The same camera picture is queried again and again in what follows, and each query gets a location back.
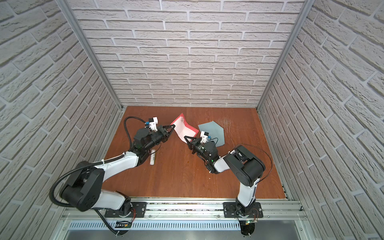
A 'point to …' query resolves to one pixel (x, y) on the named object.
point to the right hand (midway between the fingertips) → (183, 136)
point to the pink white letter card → (183, 129)
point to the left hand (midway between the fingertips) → (176, 124)
